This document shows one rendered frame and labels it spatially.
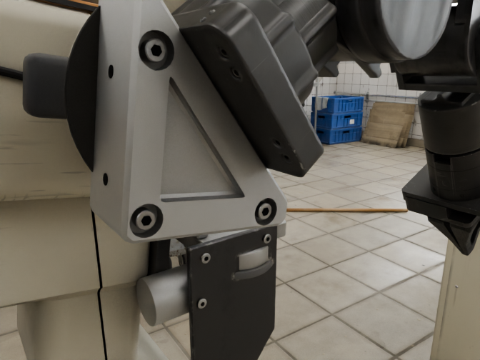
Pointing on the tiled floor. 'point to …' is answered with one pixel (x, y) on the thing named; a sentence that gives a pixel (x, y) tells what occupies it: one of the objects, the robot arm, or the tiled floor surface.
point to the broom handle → (346, 209)
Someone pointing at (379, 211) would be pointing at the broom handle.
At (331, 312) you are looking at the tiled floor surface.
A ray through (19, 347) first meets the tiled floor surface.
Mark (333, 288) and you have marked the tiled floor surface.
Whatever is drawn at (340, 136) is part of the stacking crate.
